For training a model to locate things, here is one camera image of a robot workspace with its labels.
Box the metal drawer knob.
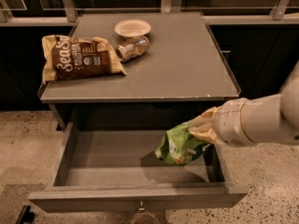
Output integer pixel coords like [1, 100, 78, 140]
[137, 201, 146, 213]

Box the metal railing frame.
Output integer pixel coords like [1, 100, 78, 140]
[0, 0, 299, 26]

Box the white paper bowl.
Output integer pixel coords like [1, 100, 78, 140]
[114, 20, 151, 38]

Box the grey cabinet with counter top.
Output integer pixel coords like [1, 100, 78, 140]
[39, 13, 240, 129]

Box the brown seaweed snack bag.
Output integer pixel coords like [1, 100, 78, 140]
[42, 35, 126, 83]

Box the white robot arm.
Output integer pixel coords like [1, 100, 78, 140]
[189, 63, 299, 147]

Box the green rice chip bag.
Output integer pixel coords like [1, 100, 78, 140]
[154, 122, 208, 165]

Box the black object on floor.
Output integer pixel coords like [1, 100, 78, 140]
[15, 205, 35, 224]

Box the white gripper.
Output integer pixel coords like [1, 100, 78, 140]
[189, 98, 253, 147]

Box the silver soda can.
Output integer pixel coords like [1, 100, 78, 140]
[116, 36, 150, 63]

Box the open grey top drawer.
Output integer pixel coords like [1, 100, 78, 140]
[29, 122, 248, 213]

